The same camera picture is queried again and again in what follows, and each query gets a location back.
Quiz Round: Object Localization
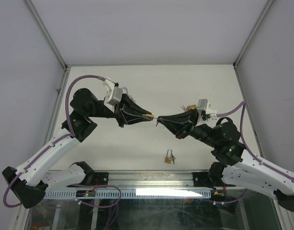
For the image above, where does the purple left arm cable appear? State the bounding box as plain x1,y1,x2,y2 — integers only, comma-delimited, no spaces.
2,75,122,211

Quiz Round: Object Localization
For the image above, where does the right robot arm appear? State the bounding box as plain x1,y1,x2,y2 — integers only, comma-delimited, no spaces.
157,109,294,213

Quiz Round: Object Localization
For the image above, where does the left aluminium frame post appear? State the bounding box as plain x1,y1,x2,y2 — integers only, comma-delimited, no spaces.
23,0,68,70

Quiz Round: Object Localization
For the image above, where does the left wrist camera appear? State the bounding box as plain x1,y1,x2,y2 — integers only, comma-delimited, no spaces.
102,79,123,107

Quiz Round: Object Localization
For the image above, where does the aluminium front rail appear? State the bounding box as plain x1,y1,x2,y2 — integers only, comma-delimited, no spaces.
45,169,234,190

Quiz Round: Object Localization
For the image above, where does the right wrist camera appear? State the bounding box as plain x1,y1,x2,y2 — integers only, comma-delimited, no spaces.
197,99,217,121

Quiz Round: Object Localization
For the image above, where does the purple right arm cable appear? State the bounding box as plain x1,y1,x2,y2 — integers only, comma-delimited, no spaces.
206,100,294,206

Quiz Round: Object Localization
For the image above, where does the small brass padlock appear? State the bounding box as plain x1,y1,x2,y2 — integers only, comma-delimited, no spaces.
146,114,154,120

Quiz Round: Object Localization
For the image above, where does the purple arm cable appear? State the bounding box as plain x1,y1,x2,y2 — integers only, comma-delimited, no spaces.
206,100,294,206
2,75,122,211

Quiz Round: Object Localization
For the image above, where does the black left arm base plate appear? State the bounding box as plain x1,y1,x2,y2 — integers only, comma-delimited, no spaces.
78,172,109,187

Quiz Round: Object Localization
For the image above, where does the brass padlock with keys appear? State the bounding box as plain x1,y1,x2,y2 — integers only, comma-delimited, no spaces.
165,149,173,164

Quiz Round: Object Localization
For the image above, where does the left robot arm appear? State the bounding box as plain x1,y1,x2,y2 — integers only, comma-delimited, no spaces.
2,88,152,209

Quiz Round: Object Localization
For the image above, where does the grey slotted cable duct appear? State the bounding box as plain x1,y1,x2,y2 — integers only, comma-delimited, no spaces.
45,188,211,200

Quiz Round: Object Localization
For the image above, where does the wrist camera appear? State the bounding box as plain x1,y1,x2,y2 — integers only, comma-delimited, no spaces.
102,79,123,107
197,99,217,121

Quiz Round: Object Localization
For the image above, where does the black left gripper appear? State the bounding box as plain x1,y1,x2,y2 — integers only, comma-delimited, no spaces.
88,94,153,128

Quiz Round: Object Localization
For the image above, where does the right aluminium frame post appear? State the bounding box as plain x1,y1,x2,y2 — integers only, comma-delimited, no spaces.
233,0,276,69

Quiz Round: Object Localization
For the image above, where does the aluminium frame post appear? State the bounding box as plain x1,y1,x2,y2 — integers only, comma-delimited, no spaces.
233,0,276,69
23,0,68,70

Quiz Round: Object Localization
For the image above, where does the medium brass padlock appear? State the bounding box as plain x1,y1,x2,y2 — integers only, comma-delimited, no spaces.
121,87,129,94

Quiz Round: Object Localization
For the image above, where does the large brass padlock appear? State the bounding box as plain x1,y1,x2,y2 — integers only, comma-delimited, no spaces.
187,104,197,110

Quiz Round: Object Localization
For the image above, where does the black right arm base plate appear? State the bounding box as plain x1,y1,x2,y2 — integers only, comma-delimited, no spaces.
192,172,224,188

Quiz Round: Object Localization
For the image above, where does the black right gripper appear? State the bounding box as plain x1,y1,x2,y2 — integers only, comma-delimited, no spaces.
156,109,218,149

